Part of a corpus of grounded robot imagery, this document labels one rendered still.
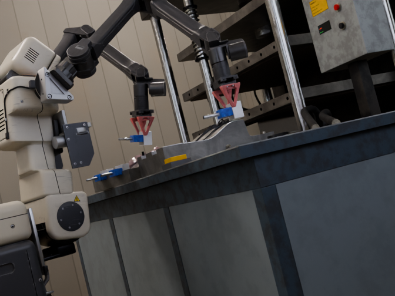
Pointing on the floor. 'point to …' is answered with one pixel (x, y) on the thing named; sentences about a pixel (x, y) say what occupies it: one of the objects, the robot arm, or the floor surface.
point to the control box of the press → (350, 41)
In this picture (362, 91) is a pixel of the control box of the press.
